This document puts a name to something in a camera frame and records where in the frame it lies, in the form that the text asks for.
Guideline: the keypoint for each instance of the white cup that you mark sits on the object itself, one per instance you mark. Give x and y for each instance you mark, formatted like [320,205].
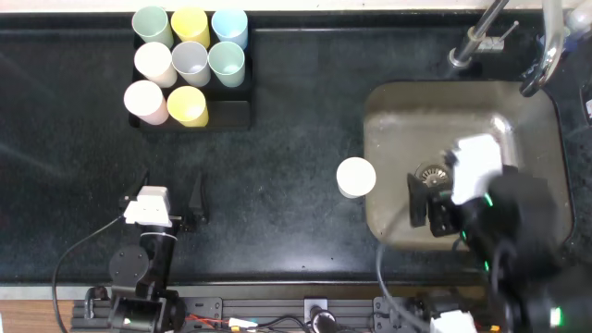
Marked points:
[356,177]

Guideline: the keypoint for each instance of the blue soap bottle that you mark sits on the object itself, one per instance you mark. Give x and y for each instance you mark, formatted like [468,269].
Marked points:
[578,20]

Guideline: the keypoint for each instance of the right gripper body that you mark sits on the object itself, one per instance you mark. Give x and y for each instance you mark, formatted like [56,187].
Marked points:
[443,215]

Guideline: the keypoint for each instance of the steel sink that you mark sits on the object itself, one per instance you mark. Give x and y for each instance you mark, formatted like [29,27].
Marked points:
[402,139]

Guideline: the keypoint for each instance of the grey cup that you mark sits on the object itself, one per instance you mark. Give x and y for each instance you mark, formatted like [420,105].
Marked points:
[189,60]

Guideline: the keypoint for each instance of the dark object with white label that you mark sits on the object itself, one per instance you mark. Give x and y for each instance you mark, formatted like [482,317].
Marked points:
[588,104]

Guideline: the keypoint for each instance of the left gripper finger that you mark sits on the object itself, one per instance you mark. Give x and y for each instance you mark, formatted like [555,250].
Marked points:
[199,203]
[138,185]

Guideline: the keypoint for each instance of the cream cup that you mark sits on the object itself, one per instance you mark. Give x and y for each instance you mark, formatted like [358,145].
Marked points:
[152,61]

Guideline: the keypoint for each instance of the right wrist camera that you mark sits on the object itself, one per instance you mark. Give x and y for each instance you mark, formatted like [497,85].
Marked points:
[476,166]

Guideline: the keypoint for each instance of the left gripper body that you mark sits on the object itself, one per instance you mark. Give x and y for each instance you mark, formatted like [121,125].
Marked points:
[180,225]

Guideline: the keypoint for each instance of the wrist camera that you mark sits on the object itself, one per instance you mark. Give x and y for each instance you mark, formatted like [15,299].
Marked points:
[149,205]
[476,166]

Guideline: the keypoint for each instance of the mounting rail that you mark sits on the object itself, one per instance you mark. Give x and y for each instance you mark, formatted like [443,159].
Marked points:
[277,310]

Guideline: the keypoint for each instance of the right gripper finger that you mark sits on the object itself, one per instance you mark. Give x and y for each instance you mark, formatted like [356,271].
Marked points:
[416,199]

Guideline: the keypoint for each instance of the yellow cup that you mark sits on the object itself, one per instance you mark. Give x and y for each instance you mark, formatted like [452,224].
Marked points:
[186,104]
[189,23]

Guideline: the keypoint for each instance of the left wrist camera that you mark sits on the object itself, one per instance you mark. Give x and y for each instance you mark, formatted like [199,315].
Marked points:
[149,205]

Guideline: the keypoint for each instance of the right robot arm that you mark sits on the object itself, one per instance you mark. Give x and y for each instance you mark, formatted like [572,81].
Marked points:
[522,231]

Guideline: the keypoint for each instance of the black tray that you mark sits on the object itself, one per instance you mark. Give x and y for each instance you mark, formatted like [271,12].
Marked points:
[229,115]

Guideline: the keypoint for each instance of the pink cup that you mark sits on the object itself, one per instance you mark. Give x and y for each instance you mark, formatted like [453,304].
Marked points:
[143,98]

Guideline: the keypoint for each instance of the steel tap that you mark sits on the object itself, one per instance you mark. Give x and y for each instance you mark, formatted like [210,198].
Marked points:
[552,46]

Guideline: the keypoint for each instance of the blue cup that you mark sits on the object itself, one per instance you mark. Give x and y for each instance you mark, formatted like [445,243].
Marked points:
[229,25]

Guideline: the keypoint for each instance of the green cup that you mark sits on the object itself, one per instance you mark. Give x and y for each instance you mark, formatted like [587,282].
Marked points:
[150,23]
[225,60]

